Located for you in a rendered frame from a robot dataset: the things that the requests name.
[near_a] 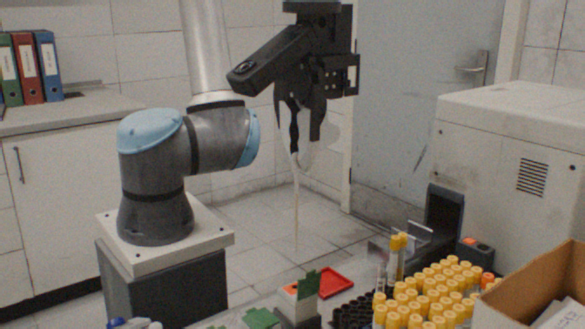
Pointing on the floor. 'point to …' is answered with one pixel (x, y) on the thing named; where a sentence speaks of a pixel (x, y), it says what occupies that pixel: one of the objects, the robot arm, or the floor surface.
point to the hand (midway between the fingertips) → (297, 162)
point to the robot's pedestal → (164, 289)
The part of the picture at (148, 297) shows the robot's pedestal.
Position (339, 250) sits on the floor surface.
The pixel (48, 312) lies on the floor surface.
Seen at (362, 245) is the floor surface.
